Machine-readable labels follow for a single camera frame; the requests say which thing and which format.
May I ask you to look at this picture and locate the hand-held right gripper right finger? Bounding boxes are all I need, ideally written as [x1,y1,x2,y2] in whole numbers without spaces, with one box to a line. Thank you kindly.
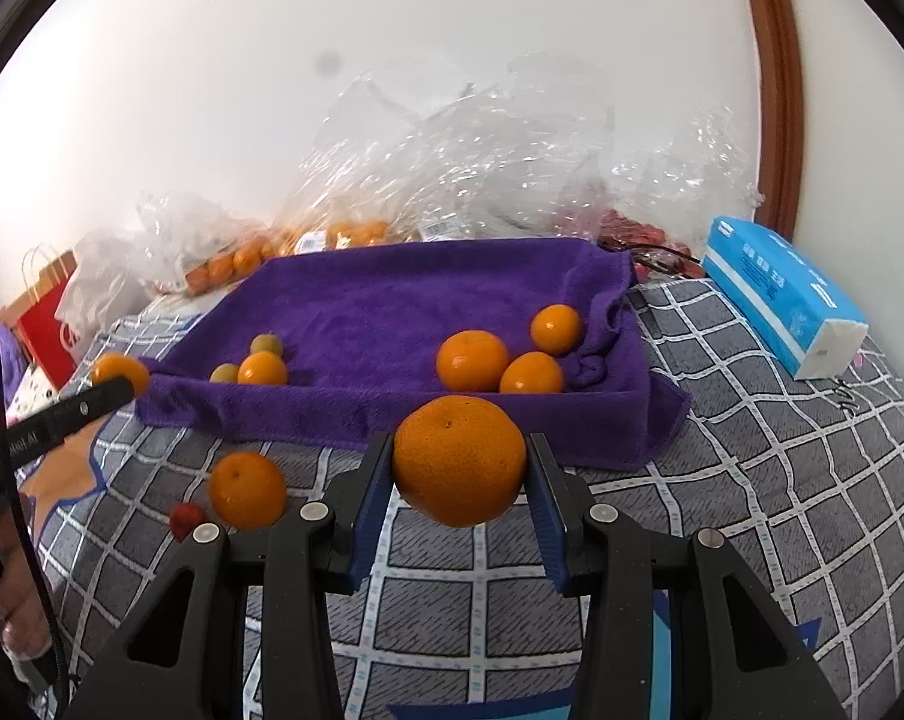
[523,431,847,720]

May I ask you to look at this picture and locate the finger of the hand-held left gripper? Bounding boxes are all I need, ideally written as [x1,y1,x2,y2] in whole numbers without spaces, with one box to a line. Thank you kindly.
[35,377,136,440]

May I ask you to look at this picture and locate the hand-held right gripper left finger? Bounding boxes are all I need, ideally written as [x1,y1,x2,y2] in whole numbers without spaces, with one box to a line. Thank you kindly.
[62,431,397,720]

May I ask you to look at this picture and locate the small orange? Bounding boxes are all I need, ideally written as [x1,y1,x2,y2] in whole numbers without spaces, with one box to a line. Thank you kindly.
[92,354,151,397]
[237,352,289,386]

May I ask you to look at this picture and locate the large orange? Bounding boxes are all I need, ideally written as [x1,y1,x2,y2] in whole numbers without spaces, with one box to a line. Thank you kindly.
[392,395,528,528]
[435,330,511,392]

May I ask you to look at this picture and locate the pile of red fruits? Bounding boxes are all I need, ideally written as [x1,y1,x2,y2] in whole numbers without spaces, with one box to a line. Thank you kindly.
[598,210,704,278]

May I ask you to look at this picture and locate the clear bag of red fruits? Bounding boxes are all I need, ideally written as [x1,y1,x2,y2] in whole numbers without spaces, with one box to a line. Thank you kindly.
[594,109,764,282]

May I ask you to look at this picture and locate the person's left hand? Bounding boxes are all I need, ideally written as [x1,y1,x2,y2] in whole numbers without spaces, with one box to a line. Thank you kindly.
[0,491,55,661]

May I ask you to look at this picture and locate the red paper bag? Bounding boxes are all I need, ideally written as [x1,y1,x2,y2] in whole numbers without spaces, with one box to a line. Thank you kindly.
[0,244,82,391]

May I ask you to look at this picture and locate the purple fabric item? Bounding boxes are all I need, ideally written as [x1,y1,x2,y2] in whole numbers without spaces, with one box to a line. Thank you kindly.
[0,322,30,391]

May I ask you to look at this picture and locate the white plastic bag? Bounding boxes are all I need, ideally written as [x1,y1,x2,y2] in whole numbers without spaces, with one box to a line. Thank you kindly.
[54,232,153,338]

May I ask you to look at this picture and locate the small red fruit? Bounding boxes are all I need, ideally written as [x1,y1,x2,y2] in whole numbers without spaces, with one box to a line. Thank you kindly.
[169,502,207,541]

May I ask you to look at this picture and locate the pile of bagged mandarins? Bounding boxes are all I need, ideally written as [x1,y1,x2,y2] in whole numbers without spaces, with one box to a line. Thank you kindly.
[185,236,277,293]

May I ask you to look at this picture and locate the grey checked bedsheet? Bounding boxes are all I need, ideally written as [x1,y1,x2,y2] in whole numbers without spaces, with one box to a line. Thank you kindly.
[9,274,904,720]

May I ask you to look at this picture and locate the clear bag of mandarins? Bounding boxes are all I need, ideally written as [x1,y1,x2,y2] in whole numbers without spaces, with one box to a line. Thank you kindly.
[137,191,277,297]

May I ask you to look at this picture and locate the purple towel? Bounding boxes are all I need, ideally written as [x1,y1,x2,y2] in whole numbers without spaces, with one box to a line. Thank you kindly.
[133,238,693,470]

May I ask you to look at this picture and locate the blue tissue pack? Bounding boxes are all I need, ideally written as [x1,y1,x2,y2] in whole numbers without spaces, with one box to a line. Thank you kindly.
[703,216,869,381]

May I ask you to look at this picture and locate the clear bag of kumquats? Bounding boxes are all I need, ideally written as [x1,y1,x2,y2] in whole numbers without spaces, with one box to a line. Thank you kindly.
[276,71,423,256]

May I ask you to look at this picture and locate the large clear plastic bag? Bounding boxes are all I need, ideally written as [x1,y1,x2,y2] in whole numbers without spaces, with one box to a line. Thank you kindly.
[392,52,618,241]

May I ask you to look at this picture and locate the black cord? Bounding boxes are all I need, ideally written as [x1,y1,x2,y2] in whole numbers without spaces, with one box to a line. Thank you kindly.
[632,240,704,271]

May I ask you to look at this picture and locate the brown wooden door frame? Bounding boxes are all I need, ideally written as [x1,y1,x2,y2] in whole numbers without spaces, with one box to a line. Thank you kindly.
[733,0,806,245]

